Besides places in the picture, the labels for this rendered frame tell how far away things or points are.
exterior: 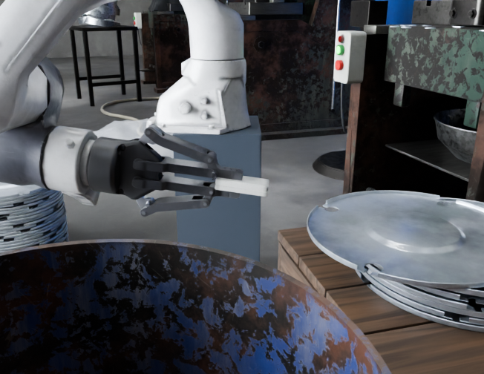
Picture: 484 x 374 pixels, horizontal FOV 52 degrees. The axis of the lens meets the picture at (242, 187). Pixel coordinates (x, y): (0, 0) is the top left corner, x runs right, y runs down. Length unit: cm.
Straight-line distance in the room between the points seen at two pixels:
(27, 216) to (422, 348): 110
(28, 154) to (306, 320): 43
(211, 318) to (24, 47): 35
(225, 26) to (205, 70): 9
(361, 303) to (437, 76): 75
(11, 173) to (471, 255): 59
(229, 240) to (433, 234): 51
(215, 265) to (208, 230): 61
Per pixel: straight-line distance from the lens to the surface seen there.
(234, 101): 103
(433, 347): 59
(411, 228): 71
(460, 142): 135
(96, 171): 67
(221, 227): 107
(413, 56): 135
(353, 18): 154
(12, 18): 61
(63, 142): 68
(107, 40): 762
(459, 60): 123
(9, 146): 70
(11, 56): 60
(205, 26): 101
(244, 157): 102
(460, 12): 132
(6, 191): 147
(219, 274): 47
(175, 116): 104
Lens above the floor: 69
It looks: 20 degrees down
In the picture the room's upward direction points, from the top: straight up
